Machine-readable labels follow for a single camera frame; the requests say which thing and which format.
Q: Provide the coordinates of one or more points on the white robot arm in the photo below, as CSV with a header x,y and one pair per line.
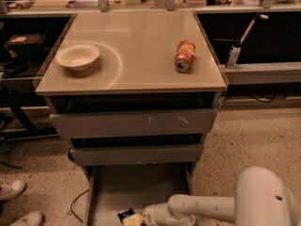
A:
x,y
261,199

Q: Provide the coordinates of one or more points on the middle grey drawer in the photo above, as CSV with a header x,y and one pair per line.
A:
x,y
137,155

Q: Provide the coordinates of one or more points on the open bottom grey drawer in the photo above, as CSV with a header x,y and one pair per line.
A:
x,y
116,189

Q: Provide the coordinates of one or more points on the dark blue rxbar wrapper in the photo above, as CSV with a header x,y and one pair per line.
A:
x,y
126,214

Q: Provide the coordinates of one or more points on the grey drawer cabinet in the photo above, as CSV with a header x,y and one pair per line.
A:
x,y
134,72

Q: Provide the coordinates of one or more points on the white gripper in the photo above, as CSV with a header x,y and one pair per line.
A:
x,y
152,215

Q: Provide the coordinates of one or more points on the white paper bowl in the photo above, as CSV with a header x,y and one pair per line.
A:
x,y
78,56

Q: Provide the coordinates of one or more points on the white shoe lower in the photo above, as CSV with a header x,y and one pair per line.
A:
x,y
33,218

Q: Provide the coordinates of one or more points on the top grey drawer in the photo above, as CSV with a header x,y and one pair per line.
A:
x,y
134,123

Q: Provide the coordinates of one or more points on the orange soda can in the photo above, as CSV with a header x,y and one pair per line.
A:
x,y
184,55

